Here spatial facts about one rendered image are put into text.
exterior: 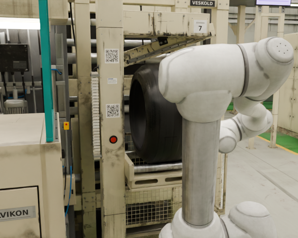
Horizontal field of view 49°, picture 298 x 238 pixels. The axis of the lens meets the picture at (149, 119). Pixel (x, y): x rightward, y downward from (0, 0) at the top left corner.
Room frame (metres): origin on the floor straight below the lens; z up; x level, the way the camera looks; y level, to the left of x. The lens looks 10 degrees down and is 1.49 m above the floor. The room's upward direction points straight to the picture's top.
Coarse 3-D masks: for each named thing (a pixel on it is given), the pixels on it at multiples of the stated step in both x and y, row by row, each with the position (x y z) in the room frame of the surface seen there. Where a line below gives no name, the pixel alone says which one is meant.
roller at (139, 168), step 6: (162, 162) 1.78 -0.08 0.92; (168, 162) 1.78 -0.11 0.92; (174, 162) 1.79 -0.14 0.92; (180, 162) 1.79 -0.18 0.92; (138, 168) 1.72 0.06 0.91; (144, 168) 1.73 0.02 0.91; (150, 168) 1.74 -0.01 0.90; (156, 168) 1.75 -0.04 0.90; (162, 168) 1.76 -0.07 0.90; (168, 168) 1.77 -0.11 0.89; (174, 168) 1.78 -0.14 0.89; (180, 168) 1.79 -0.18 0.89
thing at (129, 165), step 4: (124, 160) 1.78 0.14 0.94; (128, 160) 1.74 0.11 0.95; (124, 164) 1.78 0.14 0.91; (128, 164) 1.68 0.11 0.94; (132, 164) 1.68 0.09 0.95; (128, 168) 1.68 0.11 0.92; (132, 168) 1.67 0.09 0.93; (128, 172) 1.69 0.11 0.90; (132, 172) 1.67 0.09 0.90; (128, 176) 1.69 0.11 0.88; (132, 176) 1.67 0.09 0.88; (132, 180) 1.67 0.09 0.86
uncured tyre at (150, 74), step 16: (144, 80) 1.75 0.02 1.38; (144, 96) 1.72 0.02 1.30; (160, 96) 1.65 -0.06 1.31; (144, 112) 2.17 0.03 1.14; (160, 112) 1.63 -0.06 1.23; (176, 112) 1.65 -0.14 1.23; (144, 128) 2.14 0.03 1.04; (160, 128) 1.63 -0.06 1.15; (176, 128) 1.64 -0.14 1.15; (144, 144) 1.73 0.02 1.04; (160, 144) 1.65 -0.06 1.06; (176, 144) 1.67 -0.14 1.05; (144, 160) 1.82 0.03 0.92; (160, 160) 1.74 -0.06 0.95; (176, 160) 1.79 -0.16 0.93
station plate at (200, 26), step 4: (196, 20) 2.17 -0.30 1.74; (200, 20) 2.18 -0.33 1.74; (204, 20) 2.19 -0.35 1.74; (196, 24) 2.17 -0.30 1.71; (200, 24) 2.18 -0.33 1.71; (204, 24) 2.19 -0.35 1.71; (196, 28) 2.17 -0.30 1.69; (200, 28) 2.18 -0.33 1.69; (204, 28) 2.19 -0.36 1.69; (196, 32) 2.17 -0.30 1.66; (200, 32) 2.18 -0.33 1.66; (204, 32) 2.19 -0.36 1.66
